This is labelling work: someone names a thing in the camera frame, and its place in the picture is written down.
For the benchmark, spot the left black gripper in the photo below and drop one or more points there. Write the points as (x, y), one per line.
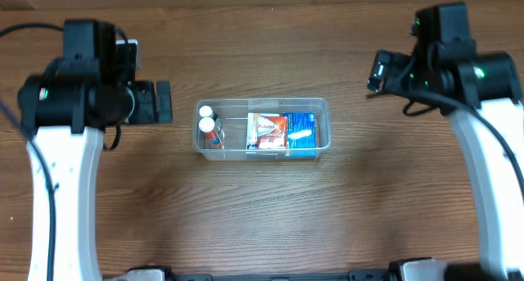
(163, 101)

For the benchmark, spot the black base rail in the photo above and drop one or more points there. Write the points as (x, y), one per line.
(286, 276)

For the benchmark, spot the orange tube white cap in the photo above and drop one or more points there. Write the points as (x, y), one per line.
(213, 135)

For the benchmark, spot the blue medicine box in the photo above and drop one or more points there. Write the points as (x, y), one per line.
(301, 134)

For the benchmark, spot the black bottle white cap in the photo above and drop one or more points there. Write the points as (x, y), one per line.
(207, 111)

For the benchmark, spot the white plaster box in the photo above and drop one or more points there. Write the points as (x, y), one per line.
(251, 132)

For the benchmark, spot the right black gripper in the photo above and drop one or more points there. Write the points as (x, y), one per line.
(393, 73)

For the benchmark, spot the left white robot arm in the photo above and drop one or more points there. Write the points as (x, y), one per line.
(65, 112)

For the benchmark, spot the clear plastic container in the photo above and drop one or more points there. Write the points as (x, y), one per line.
(239, 129)

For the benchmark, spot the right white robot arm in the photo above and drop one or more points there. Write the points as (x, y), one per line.
(481, 95)

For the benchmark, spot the red medicine box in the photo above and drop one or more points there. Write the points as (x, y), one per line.
(272, 132)

